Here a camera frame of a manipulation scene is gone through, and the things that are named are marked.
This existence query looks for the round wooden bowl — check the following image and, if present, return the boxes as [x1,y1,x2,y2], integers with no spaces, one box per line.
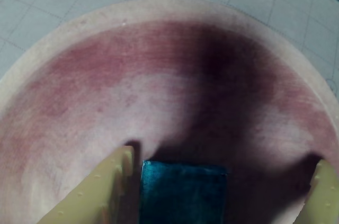
[0,0,339,224]

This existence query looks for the blue foam block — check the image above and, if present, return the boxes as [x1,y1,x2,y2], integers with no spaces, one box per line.
[139,159,229,224]

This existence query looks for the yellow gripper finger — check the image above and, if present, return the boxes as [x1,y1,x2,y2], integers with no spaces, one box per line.
[293,158,339,224]
[37,145,136,224]

